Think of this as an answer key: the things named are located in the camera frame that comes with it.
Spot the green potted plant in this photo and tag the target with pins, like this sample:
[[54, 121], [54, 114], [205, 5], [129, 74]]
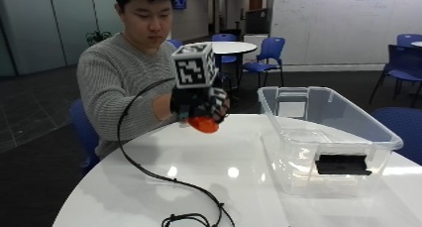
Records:
[[97, 37]]

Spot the blue chair with rounded back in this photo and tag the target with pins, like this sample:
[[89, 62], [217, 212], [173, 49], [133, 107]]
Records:
[[82, 134], [402, 131]]

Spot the the person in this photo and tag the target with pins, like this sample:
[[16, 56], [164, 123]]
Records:
[[118, 78]]

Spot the white cube with black markers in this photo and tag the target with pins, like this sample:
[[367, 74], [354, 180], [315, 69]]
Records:
[[193, 66]]

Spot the black and white cabinet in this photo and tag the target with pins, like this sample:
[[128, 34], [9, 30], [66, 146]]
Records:
[[256, 25]]

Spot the blue chair with black legs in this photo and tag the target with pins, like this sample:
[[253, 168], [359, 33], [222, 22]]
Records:
[[402, 70], [265, 56], [407, 39], [176, 43], [224, 48]]

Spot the clear plastic storage bin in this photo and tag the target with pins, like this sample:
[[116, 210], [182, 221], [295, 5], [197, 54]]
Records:
[[325, 134]]

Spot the orange round object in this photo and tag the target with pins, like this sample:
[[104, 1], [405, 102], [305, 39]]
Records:
[[204, 124]]

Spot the round white table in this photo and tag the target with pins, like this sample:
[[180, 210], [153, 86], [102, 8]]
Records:
[[228, 48]]

